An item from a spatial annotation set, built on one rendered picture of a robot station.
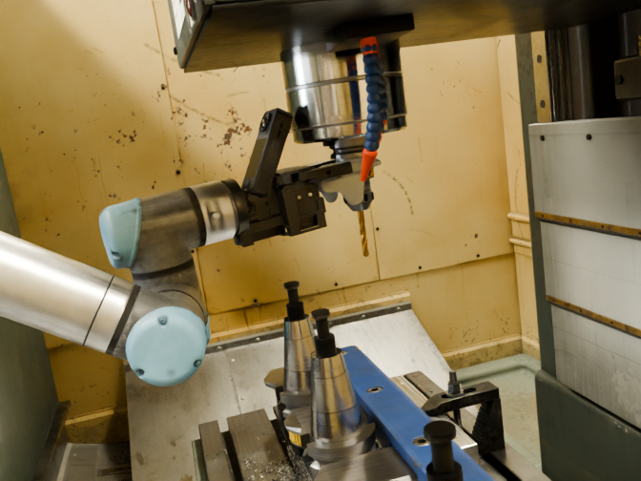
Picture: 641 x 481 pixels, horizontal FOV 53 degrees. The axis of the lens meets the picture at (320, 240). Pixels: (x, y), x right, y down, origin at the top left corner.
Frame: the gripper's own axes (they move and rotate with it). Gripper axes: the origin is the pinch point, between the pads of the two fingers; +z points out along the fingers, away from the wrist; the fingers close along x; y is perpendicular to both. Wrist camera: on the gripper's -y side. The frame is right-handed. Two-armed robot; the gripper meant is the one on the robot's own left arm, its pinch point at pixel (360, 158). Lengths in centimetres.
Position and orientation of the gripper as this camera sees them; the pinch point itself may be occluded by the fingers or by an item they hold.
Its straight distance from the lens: 89.2
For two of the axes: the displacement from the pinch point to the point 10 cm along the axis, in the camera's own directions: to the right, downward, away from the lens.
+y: 1.9, 9.6, 2.0
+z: 8.8, -2.6, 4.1
